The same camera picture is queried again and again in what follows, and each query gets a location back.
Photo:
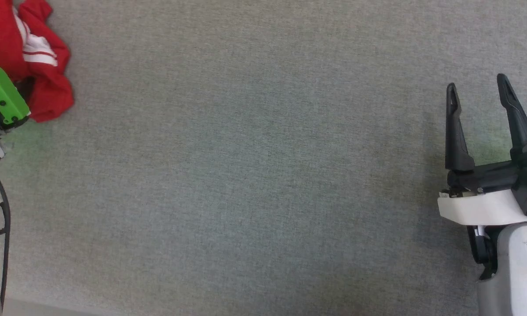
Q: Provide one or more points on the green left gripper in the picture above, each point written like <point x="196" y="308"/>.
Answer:
<point x="0" y="94"/>

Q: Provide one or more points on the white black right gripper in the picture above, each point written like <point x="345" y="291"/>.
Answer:
<point x="483" y="206"/>

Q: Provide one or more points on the red and white garment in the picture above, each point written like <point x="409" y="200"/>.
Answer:
<point x="48" y="87"/>

